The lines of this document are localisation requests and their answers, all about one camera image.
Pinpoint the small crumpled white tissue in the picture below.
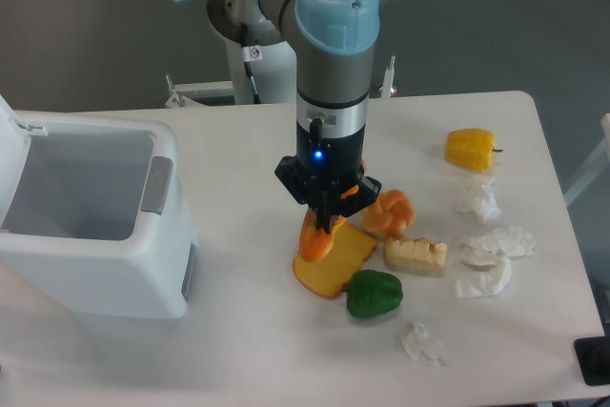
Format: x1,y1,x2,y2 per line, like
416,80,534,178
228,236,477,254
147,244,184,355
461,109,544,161
399,321,445,362

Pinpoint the orange knotted bread roll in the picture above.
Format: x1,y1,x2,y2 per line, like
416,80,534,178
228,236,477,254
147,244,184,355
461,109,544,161
361,190,416,238

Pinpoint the crumpled white tissue middle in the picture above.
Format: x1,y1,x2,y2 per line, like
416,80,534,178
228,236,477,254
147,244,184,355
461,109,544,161
458,226,536,258

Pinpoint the long orange bread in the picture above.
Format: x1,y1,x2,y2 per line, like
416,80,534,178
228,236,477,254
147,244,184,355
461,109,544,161
297,209,347,262

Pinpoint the pale ridged bread loaf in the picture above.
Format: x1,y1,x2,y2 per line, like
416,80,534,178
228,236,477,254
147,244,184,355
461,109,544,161
383,236,447,274

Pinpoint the crumpled white tissue upper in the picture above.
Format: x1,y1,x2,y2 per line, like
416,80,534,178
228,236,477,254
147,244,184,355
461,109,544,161
456,176,501,225

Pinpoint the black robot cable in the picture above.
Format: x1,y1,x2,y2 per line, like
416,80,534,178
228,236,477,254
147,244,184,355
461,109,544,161
239,22,262,105

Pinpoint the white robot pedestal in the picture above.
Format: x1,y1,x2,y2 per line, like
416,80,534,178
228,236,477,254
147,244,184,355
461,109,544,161
206,0,299,105

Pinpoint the crumpled white tissue lower right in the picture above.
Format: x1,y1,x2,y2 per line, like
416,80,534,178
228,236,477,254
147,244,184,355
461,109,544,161
452,248,512,299

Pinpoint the white metal frame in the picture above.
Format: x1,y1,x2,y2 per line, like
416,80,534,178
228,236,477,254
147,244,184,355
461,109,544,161
165,54,397,109

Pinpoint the white trash can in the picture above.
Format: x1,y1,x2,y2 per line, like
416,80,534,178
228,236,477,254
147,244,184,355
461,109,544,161
1,104,197,319

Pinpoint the green bell pepper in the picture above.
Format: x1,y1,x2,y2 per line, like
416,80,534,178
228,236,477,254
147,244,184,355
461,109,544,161
345,270,403,319

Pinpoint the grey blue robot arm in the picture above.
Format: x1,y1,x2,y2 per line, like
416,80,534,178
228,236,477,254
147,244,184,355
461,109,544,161
174,0,385,231

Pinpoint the yellow toast slice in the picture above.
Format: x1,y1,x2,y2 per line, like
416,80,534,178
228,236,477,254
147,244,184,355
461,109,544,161
293,222,377,299

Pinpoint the yellow bell pepper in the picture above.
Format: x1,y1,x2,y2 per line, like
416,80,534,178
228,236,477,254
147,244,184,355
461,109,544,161
444,128,502,173

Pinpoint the black device at edge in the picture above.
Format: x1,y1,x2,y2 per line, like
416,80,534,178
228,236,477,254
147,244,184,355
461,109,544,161
574,336,609,386

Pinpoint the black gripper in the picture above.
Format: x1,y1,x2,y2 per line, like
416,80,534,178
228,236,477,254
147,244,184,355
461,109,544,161
274,121,381,234

